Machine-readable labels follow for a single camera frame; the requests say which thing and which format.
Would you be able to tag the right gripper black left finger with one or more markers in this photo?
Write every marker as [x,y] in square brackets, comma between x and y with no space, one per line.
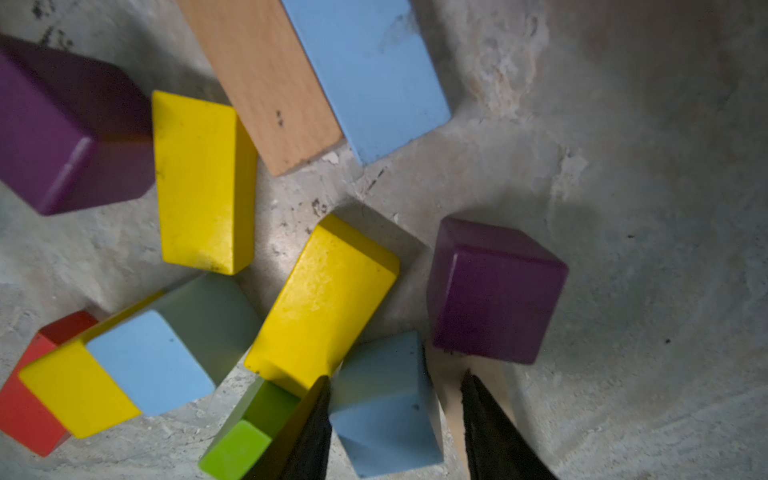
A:
[301,448]

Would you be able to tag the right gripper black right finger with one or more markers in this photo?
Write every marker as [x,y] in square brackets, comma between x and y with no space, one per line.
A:
[495,447]

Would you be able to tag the blue cube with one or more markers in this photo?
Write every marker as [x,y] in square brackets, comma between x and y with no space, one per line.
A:
[384,408]
[182,346]

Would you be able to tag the blue long block top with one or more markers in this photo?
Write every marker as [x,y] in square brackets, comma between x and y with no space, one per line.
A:
[374,67]

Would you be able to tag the green cube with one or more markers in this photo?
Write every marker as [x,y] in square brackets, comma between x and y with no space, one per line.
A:
[251,427]

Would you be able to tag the natural wood long block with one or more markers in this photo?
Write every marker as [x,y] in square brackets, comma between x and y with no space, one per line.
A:
[446,371]

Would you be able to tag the purple cube right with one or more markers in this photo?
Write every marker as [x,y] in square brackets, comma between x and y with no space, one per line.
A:
[492,291]

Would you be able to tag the purple cube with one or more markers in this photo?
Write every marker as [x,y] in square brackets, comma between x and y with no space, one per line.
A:
[492,291]
[76,132]

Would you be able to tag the blue cube on yellow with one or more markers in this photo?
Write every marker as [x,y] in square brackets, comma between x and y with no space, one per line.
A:
[182,346]

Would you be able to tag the yellow long block centre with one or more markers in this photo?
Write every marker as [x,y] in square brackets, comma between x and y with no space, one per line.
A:
[338,282]

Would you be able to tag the red long block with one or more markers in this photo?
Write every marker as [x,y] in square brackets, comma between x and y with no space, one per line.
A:
[23,417]

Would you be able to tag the yellow small long block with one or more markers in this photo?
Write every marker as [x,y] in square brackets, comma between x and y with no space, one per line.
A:
[206,168]

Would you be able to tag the purple cube centre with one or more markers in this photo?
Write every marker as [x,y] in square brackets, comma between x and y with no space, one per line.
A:
[76,132]

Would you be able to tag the natural wood block top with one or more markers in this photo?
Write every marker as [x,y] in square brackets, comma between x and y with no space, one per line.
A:
[265,73]

